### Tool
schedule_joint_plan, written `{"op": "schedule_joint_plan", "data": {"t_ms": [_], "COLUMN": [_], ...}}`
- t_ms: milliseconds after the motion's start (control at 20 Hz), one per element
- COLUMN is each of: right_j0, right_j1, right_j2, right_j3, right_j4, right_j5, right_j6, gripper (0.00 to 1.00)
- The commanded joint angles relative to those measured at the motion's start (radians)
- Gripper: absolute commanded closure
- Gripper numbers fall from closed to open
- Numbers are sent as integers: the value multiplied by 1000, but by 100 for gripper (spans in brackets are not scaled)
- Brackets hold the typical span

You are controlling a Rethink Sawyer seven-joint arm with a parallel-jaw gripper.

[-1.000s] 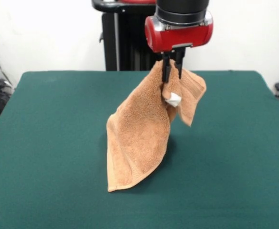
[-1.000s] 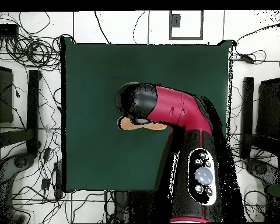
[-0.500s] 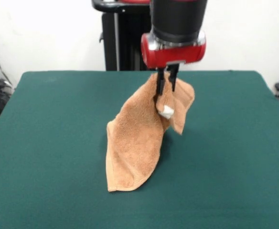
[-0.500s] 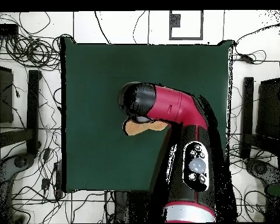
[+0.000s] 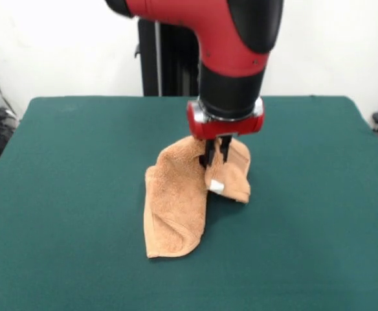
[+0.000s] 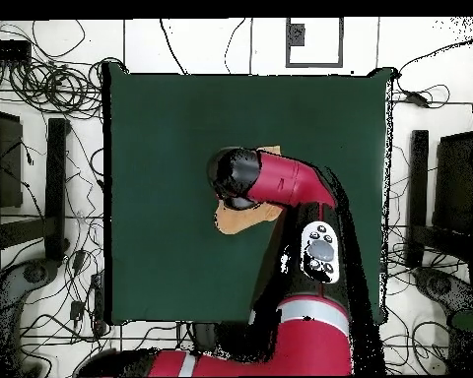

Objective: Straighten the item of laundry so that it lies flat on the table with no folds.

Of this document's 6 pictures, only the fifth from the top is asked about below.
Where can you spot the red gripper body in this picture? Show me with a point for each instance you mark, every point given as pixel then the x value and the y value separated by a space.
pixel 228 128

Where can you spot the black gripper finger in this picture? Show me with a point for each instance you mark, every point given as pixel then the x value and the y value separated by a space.
pixel 208 154
pixel 226 149

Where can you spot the tan terry towel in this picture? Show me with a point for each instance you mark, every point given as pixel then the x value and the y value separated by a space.
pixel 176 201

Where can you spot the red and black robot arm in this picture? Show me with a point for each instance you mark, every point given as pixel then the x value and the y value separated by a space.
pixel 228 39

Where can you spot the dark green table cloth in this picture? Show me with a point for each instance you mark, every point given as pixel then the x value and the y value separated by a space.
pixel 79 226

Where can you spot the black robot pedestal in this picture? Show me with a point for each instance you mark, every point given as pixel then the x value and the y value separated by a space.
pixel 173 64

